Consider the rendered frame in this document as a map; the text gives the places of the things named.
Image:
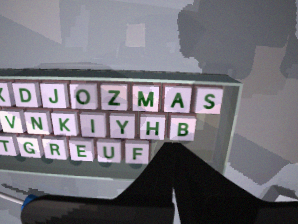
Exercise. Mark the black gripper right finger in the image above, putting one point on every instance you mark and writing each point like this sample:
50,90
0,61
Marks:
205,196

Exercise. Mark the white keyboard with green letter keys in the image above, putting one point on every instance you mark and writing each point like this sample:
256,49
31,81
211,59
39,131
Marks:
109,124

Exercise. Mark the blue stylus with white tip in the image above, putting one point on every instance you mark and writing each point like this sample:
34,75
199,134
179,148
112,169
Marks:
20,201

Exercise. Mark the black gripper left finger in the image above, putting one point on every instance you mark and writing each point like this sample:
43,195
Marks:
148,200

